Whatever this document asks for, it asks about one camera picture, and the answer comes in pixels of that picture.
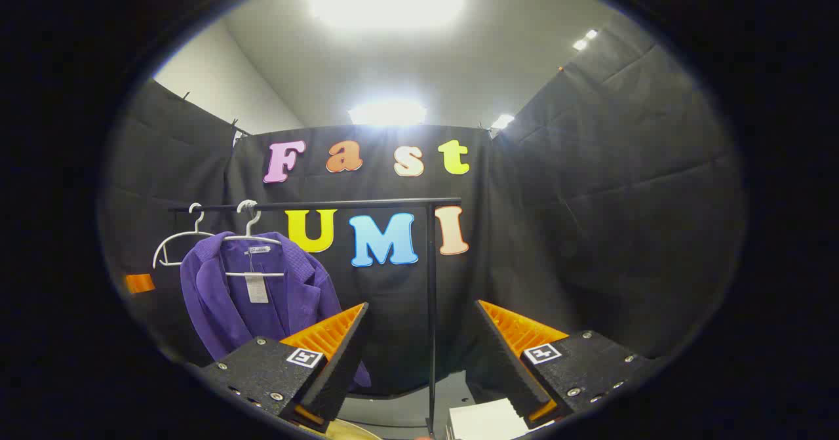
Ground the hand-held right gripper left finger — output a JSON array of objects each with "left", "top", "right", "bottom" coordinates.
[{"left": 199, "top": 302, "right": 370, "bottom": 434}]

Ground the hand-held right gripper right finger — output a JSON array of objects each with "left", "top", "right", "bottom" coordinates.
[{"left": 475, "top": 299, "right": 659, "bottom": 429}]

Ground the tan laundry hamper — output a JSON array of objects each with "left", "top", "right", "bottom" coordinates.
[{"left": 321, "top": 418, "right": 384, "bottom": 440}]

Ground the purple knit cardigan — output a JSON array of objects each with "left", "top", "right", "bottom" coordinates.
[{"left": 180, "top": 231, "right": 372, "bottom": 388}]

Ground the white plastic clothes hanger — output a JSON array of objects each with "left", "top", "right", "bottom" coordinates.
[
  {"left": 223, "top": 199, "right": 286, "bottom": 278},
  {"left": 152, "top": 203, "right": 217, "bottom": 270}
]

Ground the black metal clothes rack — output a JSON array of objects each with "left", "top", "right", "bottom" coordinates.
[{"left": 168, "top": 197, "right": 463, "bottom": 439}]

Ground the white box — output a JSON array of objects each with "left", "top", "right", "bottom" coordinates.
[{"left": 448, "top": 397, "right": 528, "bottom": 440}]

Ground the black backdrop cloth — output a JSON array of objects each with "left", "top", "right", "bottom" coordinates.
[{"left": 102, "top": 10, "right": 745, "bottom": 395}]

